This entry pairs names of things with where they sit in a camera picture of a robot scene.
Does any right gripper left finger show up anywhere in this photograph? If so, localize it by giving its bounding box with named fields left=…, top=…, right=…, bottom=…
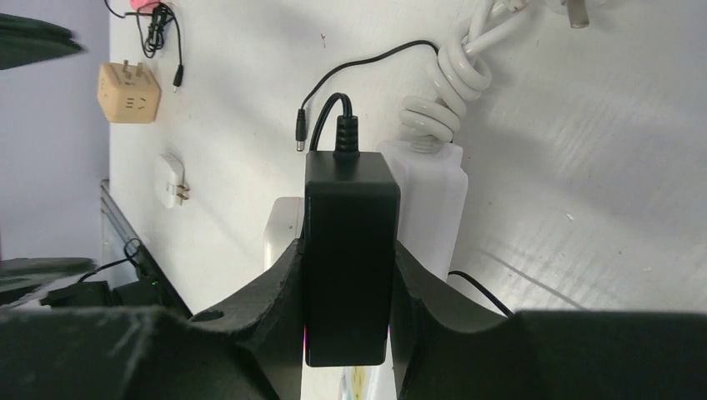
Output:
left=1, top=242, right=304, bottom=399

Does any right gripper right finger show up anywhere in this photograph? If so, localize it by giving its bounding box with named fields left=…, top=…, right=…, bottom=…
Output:
left=390, top=246, right=706, bottom=399

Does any black power adapter brick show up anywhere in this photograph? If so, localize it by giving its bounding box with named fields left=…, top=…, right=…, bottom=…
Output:
left=301, top=116, right=400, bottom=368

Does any long white power strip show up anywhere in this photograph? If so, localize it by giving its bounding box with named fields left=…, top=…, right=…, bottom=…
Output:
left=377, top=1, right=531, bottom=282

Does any tan cube adapter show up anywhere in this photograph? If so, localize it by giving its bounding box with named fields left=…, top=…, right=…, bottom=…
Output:
left=97, top=60, right=162, bottom=124

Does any pink adapter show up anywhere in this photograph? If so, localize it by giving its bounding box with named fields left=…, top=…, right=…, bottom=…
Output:
left=128, top=0, right=162, bottom=14

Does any white cartoon cube adapter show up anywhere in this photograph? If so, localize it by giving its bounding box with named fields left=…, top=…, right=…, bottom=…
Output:
left=263, top=197, right=304, bottom=270

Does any small black adapter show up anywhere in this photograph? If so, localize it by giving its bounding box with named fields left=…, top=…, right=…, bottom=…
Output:
left=103, top=0, right=185, bottom=93

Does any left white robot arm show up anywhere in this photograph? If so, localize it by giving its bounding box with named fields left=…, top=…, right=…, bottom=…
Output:
left=1, top=257, right=162, bottom=311

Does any white flat plug adapter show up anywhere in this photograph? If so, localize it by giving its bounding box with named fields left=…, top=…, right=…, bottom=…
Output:
left=154, top=153, right=190, bottom=209

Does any black thin cable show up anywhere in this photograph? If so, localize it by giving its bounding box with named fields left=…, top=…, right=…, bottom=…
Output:
left=295, top=39, right=514, bottom=318

